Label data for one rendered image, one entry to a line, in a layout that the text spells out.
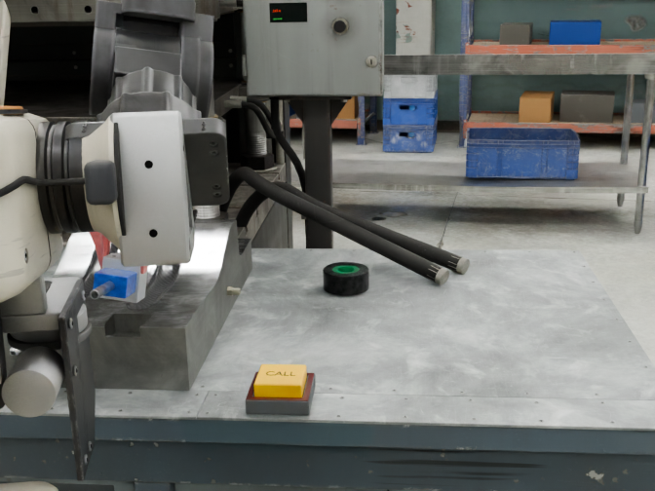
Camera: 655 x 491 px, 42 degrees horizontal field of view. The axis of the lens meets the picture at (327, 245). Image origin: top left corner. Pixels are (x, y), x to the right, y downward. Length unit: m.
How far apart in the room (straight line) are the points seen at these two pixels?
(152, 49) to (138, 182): 0.16
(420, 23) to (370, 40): 5.52
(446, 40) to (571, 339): 6.45
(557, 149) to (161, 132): 4.23
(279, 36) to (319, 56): 0.09
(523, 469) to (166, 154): 0.71
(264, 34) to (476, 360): 0.95
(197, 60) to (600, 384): 0.70
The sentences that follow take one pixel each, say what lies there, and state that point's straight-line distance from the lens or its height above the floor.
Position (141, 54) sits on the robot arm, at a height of 1.26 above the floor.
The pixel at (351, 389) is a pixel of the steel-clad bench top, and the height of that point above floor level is 0.80.
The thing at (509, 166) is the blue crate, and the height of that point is 0.33.
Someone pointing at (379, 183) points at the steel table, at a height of 0.25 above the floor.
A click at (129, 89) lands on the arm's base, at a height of 1.24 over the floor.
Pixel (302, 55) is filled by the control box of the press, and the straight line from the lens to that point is 1.89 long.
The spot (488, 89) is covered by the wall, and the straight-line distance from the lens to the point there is 7.69.
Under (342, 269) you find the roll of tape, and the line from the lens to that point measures 1.50.
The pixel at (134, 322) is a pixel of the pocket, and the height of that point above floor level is 0.88.
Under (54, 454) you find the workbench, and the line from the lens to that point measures 1.25.
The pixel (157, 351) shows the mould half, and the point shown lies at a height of 0.86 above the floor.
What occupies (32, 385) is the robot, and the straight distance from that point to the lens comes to 0.76.
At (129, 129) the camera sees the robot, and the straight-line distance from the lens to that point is 0.63.
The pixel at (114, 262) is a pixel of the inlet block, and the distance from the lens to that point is 1.13.
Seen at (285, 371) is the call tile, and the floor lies 0.84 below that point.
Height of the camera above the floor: 1.32
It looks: 17 degrees down
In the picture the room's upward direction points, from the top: 1 degrees counter-clockwise
